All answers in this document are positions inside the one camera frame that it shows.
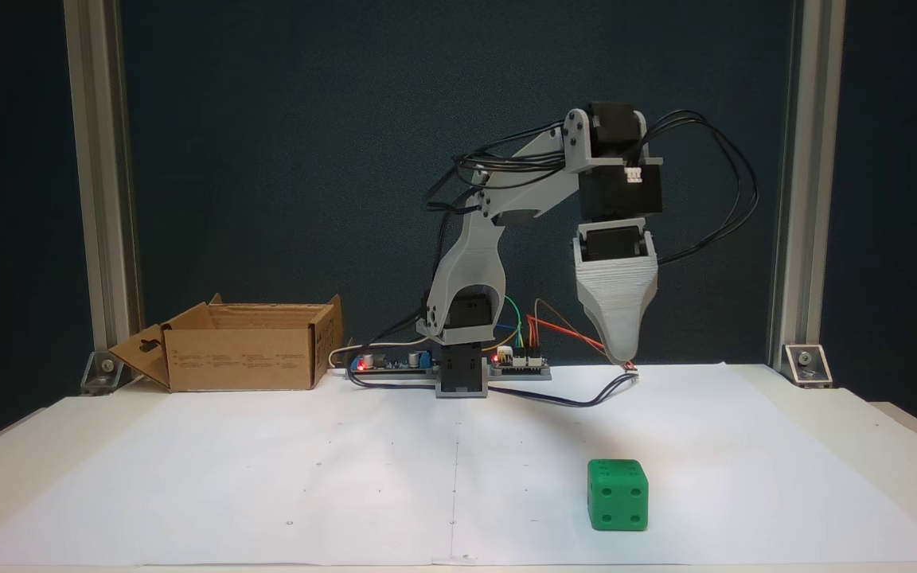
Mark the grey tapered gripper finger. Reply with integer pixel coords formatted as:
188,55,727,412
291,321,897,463
578,279,658,364

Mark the green die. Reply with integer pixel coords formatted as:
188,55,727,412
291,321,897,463
587,458,650,532

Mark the controller board with jumper pins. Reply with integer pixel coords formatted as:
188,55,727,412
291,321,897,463
489,349,552,380

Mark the blue power board red LED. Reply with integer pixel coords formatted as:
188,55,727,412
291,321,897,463
349,347,436,376

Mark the brown cardboard box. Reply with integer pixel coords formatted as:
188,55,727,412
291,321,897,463
108,293,344,392

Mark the white paper sheet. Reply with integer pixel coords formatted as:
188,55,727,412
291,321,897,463
0,362,917,568

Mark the coloured jumper wire bundle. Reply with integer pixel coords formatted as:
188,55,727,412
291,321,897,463
481,294,545,359

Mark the black wrist wire loop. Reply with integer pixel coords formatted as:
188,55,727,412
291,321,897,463
424,119,572,217

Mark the black gripper wire loop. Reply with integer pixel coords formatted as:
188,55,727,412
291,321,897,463
640,110,759,265

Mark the metal corner bracket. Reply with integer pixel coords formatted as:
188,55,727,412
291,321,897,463
80,350,146,396
782,343,834,389

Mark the aluminium frame post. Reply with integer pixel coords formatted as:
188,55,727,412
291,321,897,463
63,0,146,375
767,0,848,372

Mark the white power cable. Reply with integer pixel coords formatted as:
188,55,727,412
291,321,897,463
329,342,365,372

